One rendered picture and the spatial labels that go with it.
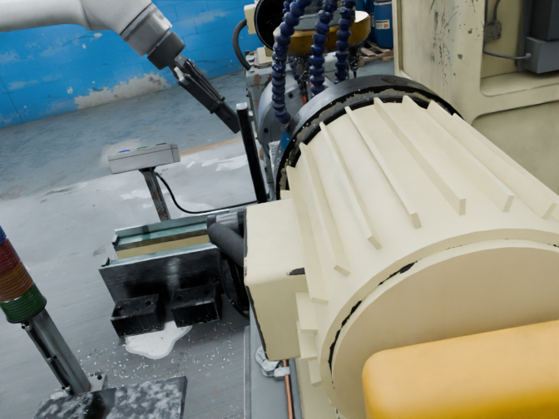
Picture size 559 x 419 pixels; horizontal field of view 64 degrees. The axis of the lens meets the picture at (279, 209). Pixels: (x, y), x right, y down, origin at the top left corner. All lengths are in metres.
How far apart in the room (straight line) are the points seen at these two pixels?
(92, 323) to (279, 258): 0.91
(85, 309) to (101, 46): 5.43
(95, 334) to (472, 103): 0.90
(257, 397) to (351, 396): 0.15
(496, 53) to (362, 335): 0.72
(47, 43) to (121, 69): 0.89
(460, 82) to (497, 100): 0.07
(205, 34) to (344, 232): 6.18
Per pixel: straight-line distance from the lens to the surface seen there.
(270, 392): 0.41
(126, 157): 1.24
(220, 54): 6.46
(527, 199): 0.26
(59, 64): 6.56
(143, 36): 0.93
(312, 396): 0.38
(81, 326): 1.17
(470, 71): 0.81
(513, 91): 0.85
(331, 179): 0.30
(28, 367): 1.15
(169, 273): 1.04
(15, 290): 0.82
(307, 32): 0.82
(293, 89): 1.14
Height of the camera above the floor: 1.48
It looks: 31 degrees down
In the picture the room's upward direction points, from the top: 12 degrees counter-clockwise
